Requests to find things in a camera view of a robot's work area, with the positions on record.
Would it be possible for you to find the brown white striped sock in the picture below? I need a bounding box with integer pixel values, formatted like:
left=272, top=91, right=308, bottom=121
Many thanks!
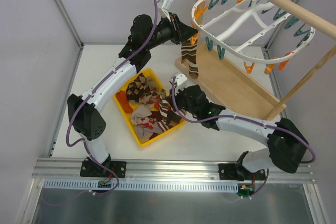
left=181, top=39, right=199, bottom=79

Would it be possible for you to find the brown argyle sock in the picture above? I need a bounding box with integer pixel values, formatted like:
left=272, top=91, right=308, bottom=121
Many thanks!
left=126, top=73, right=157, bottom=104

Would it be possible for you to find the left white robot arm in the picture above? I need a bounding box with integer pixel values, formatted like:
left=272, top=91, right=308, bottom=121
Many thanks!
left=67, top=13, right=197, bottom=177

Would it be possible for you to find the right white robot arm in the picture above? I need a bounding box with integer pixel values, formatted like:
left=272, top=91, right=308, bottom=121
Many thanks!
left=170, top=84, right=312, bottom=181

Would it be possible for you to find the wooden hanger stand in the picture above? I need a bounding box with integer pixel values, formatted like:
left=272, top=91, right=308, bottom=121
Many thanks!
left=175, top=0, right=336, bottom=121

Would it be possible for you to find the white round clip hanger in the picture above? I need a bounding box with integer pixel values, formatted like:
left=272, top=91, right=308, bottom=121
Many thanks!
left=191, top=0, right=316, bottom=74

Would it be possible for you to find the teal clothes peg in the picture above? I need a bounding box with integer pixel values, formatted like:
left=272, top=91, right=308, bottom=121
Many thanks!
left=217, top=45, right=226, bottom=60
left=205, top=36, right=214, bottom=52

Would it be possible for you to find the yellow plastic tray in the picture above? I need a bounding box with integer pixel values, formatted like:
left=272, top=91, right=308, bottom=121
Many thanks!
left=113, top=68, right=186, bottom=147

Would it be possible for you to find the beige sock with red pattern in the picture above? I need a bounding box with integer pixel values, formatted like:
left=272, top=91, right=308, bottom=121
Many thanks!
left=130, top=104, right=156, bottom=138

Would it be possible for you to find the green circuit board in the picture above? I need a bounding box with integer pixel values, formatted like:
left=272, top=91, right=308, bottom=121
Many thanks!
left=237, top=185, right=255, bottom=198

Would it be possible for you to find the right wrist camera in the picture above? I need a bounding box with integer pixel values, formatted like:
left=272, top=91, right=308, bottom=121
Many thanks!
left=170, top=72, right=188, bottom=90

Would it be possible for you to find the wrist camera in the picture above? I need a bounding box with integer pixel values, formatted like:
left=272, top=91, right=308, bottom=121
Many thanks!
left=170, top=72, right=188, bottom=90
left=156, top=0, right=173, bottom=19

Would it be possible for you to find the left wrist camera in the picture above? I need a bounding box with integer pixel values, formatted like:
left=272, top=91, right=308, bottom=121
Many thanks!
left=156, top=0, right=173, bottom=19

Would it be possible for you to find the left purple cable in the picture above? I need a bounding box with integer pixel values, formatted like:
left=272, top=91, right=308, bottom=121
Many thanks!
left=66, top=0, right=159, bottom=147

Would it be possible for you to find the purple cable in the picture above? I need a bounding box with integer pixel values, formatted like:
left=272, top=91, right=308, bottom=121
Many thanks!
left=66, top=0, right=159, bottom=147
left=170, top=76, right=316, bottom=163

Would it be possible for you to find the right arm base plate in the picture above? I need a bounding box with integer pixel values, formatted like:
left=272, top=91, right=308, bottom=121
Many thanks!
left=218, top=163, right=239, bottom=180

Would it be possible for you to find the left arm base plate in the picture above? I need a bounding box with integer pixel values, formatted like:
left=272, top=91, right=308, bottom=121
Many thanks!
left=79, top=159, right=127, bottom=178

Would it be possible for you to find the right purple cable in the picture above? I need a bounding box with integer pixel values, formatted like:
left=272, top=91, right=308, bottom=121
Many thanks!
left=170, top=76, right=316, bottom=163

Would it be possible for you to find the aluminium mounting rail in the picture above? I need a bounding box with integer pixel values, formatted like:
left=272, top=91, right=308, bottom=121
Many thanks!
left=32, top=158, right=316, bottom=184

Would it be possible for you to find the perforated cable duct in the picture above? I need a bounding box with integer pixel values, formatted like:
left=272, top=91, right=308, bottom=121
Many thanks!
left=44, top=179, right=238, bottom=193

